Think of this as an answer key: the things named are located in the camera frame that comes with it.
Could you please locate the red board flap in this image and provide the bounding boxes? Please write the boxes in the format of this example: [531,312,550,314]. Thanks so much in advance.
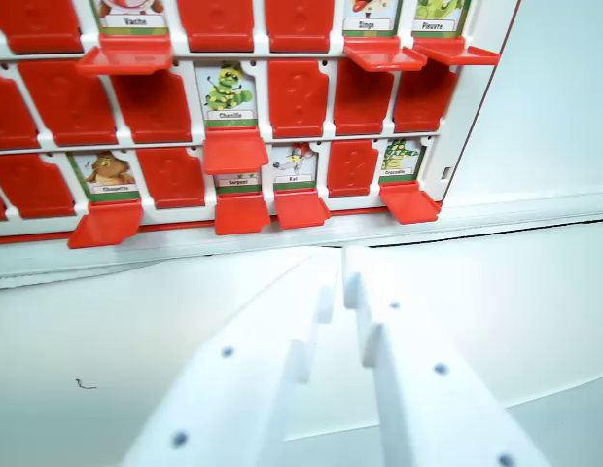
[392,61,459,134]

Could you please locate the red and white game board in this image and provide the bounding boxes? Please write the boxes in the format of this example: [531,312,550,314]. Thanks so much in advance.
[0,0,522,250]

